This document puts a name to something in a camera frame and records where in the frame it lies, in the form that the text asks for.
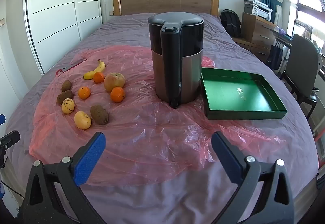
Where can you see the pale yellow round fruit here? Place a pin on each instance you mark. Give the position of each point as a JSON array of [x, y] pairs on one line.
[[68, 106], [82, 120]]

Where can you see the white printer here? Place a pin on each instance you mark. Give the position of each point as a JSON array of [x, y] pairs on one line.
[[259, 8]]

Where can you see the pink plastic sheet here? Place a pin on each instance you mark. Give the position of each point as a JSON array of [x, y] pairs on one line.
[[142, 137]]

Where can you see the grey chair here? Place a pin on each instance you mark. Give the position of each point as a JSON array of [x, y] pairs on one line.
[[302, 61]]

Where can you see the dark blue tote bag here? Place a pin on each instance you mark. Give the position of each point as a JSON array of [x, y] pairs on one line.
[[274, 55]]

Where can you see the low wooden nightstand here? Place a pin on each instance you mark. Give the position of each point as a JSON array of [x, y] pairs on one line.
[[243, 42]]

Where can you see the red-yellow apple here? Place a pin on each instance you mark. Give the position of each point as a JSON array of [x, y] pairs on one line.
[[114, 82]]

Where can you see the large brown kiwi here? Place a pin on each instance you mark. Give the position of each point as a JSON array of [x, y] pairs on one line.
[[99, 114]]

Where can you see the green shallow box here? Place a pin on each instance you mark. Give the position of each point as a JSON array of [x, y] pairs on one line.
[[236, 94]]

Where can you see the yellow banana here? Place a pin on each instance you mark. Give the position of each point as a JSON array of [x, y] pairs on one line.
[[96, 69]]

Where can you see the white wardrobe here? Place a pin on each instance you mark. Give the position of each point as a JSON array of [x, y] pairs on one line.
[[58, 11]]

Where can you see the wooden dresser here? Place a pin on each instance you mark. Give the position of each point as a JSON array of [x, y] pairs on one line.
[[259, 31]]

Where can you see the orange mandarin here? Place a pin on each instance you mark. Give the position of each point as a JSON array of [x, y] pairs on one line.
[[117, 94], [99, 77], [84, 93]]

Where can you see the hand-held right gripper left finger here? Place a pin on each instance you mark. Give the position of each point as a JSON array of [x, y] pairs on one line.
[[88, 160]]

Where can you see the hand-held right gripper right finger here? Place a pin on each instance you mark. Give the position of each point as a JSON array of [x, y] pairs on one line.
[[227, 158]]

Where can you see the black and steel electric kettle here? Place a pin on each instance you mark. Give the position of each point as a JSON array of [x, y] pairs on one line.
[[175, 61]]

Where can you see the wooden headboard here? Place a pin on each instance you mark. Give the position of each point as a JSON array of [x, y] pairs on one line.
[[165, 2]]

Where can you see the black backpack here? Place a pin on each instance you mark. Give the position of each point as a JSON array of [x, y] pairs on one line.
[[230, 23]]

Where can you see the red pole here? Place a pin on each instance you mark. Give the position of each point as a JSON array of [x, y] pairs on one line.
[[320, 135]]

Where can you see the grey desk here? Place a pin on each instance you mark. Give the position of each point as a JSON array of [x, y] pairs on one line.
[[283, 37]]

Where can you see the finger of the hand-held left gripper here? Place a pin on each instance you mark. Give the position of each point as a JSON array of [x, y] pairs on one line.
[[2, 119], [10, 138]]

